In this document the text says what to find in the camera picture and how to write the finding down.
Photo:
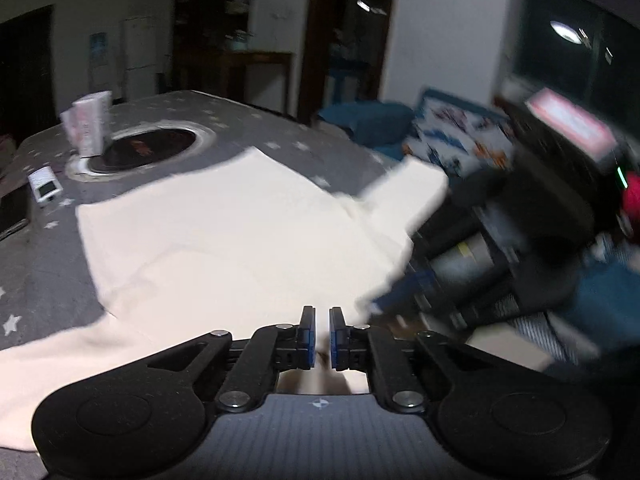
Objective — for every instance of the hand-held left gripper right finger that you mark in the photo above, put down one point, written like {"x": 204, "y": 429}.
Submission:
{"x": 335, "y": 340}

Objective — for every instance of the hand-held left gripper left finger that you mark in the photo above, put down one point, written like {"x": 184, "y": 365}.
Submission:
{"x": 310, "y": 340}

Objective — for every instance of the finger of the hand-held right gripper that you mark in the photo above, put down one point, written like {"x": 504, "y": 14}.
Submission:
{"x": 400, "y": 292}

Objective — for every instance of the cream garment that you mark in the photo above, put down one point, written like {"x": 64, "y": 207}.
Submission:
{"x": 225, "y": 230}

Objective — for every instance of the person's right forearm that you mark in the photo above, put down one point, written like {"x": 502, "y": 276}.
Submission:
{"x": 632, "y": 200}

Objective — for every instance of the large window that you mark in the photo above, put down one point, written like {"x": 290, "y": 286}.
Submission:
{"x": 550, "y": 65}

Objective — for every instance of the blue sofa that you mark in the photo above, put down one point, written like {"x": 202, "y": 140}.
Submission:
{"x": 370, "y": 120}

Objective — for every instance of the small blue table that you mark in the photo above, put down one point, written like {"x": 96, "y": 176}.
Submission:
{"x": 350, "y": 80}

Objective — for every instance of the round black induction cooker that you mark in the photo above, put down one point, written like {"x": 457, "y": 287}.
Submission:
{"x": 150, "y": 145}

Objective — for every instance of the wooden side table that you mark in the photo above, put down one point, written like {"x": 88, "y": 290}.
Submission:
{"x": 250, "y": 57}

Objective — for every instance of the white remote control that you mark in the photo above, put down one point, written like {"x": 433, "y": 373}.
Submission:
{"x": 45, "y": 186}

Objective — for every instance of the clear tissue pack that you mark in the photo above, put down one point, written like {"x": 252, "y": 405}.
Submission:
{"x": 90, "y": 122}

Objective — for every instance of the black smartphone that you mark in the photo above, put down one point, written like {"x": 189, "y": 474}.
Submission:
{"x": 12, "y": 210}

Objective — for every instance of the white refrigerator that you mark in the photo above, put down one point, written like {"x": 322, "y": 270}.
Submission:
{"x": 140, "y": 55}

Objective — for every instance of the water dispenser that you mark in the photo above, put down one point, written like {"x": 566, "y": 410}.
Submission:
{"x": 99, "y": 60}

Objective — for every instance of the dark door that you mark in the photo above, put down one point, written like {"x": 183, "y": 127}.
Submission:
{"x": 25, "y": 70}

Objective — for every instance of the wooden door frame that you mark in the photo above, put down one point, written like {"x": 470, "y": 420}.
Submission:
{"x": 310, "y": 35}

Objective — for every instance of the wooden wall cabinet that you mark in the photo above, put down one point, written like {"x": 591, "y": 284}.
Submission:
{"x": 210, "y": 5}

